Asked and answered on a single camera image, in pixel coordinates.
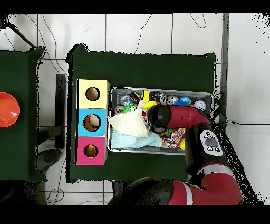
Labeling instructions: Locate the green spiky ball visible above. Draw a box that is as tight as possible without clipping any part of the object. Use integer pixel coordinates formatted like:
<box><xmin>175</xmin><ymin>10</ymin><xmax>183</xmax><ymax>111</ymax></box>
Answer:
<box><xmin>122</xmin><ymin>102</ymin><xmax>139</xmax><ymax>114</ymax></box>

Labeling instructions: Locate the cream yellow waffle cloth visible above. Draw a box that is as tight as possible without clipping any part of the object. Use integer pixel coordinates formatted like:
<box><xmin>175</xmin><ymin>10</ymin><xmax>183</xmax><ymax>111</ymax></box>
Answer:
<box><xmin>108</xmin><ymin>111</ymin><xmax>149</xmax><ymax>138</ymax></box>

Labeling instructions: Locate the mint green waffle cloth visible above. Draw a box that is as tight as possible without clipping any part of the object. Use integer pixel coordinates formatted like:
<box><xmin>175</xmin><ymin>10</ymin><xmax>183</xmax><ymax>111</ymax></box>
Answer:
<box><xmin>110</xmin><ymin>128</ymin><xmax>163</xmax><ymax>150</ymax></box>

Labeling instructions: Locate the blue fuzzy ball with eyes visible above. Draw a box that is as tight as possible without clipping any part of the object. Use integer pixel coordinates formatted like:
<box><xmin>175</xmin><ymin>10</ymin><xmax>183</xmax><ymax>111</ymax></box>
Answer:
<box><xmin>173</xmin><ymin>96</ymin><xmax>191</xmax><ymax>106</ymax></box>

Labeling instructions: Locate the yellow plush duck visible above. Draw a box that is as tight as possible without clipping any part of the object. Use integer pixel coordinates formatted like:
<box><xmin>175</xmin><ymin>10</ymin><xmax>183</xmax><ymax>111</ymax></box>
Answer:
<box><xmin>85</xmin><ymin>145</ymin><xmax>98</xmax><ymax>157</ymax></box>

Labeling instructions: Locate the wooden box with three holes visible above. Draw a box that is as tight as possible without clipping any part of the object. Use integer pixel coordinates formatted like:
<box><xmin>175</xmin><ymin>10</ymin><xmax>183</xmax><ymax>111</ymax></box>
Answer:
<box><xmin>75</xmin><ymin>79</ymin><xmax>111</xmax><ymax>166</ymax></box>

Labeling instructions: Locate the yellow plastic block toy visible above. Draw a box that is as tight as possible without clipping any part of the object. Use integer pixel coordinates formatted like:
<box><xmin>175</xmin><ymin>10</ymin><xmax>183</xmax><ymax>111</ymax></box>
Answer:
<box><xmin>141</xmin><ymin>90</ymin><xmax>159</xmax><ymax>110</ymax></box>

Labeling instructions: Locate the dark green table cloth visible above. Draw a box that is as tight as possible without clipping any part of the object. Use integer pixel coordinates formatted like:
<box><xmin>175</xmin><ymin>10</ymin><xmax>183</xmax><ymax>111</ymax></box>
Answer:
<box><xmin>0</xmin><ymin>46</ymin><xmax>45</xmax><ymax>182</ymax></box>
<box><xmin>66</xmin><ymin>43</ymin><xmax>218</xmax><ymax>184</ymax></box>

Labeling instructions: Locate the white baseball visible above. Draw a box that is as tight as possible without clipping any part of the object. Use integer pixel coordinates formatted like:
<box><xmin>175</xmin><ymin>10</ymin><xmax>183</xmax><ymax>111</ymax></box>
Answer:
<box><xmin>194</xmin><ymin>100</ymin><xmax>207</xmax><ymax>113</ymax></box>

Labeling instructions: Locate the orange plate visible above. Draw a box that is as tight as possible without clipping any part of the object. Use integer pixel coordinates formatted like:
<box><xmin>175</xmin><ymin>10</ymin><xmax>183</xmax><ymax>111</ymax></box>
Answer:
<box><xmin>0</xmin><ymin>92</ymin><xmax>21</xmax><ymax>128</ymax></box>

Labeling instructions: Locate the black tripod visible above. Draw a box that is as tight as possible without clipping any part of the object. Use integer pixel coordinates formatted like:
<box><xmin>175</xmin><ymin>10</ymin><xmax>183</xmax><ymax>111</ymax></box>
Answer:
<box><xmin>0</xmin><ymin>14</ymin><xmax>36</xmax><ymax>49</ymax></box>

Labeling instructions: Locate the shallow wire mesh bin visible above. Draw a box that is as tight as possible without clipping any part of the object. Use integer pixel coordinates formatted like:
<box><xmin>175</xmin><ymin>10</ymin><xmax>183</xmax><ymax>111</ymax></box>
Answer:
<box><xmin>109</xmin><ymin>86</ymin><xmax>213</xmax><ymax>157</ymax></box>

